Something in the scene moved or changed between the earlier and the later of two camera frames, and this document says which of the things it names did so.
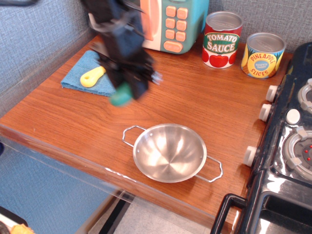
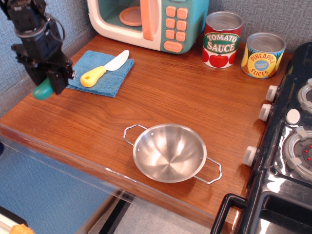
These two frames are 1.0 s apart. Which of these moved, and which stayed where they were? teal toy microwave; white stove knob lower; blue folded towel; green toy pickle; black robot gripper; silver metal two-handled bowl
Moved: green toy pickle; black robot gripper
Stayed: silver metal two-handled bowl; white stove knob lower; blue folded towel; teal toy microwave
